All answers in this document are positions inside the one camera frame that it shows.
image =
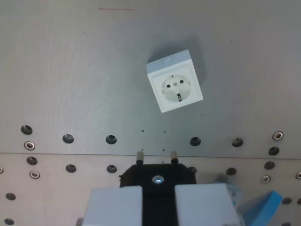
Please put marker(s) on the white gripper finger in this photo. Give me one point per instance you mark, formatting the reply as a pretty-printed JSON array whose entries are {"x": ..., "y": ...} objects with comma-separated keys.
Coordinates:
[
  {"x": 202, "y": 204},
  {"x": 113, "y": 207}
]

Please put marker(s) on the white wall socket box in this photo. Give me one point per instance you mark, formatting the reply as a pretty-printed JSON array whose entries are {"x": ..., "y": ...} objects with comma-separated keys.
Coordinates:
[{"x": 175, "y": 87}]

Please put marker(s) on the pale blue plastic piece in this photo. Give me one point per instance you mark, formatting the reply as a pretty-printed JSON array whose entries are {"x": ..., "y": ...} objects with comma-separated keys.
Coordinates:
[{"x": 234, "y": 193}]

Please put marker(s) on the black two-pin power plug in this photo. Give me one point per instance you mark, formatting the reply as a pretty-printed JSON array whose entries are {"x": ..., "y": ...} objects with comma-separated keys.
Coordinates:
[{"x": 141, "y": 174}]

